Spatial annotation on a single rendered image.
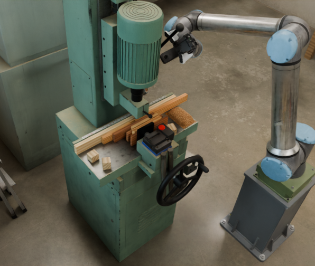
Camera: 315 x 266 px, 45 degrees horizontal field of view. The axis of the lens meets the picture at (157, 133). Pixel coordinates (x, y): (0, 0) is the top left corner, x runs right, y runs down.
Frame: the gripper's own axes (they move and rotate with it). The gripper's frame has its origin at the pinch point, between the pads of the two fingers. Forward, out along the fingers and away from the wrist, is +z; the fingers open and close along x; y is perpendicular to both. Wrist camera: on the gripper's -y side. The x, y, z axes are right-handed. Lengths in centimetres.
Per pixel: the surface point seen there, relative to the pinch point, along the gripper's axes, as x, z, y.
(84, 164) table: 25, 11, -57
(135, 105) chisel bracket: 12.2, -3.5, -27.9
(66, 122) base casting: 0, -17, -71
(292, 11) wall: -20, -353, 76
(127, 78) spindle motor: 2.5, 9.7, -20.2
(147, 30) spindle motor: -7.0, 19.9, -0.6
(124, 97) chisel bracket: 6.6, -5.9, -31.5
